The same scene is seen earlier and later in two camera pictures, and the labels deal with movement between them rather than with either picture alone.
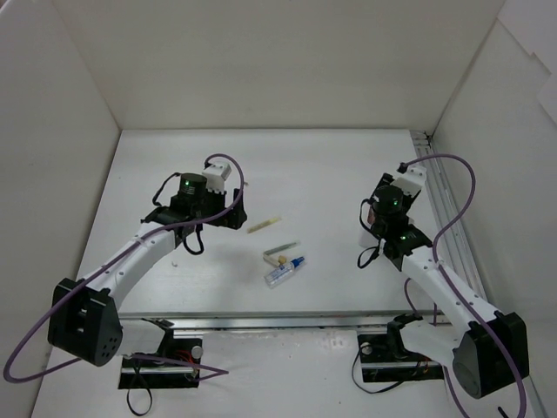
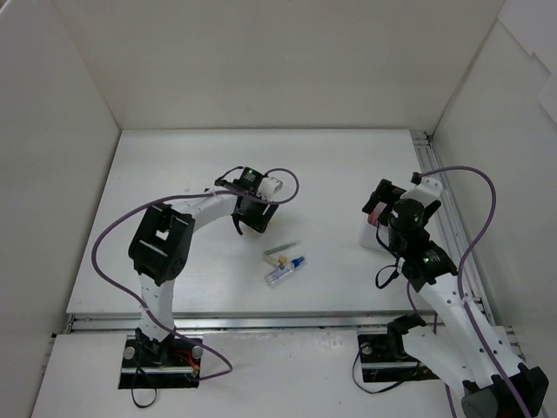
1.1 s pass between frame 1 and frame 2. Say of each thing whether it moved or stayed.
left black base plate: stayed
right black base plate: stayed
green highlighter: stayed
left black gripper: moved
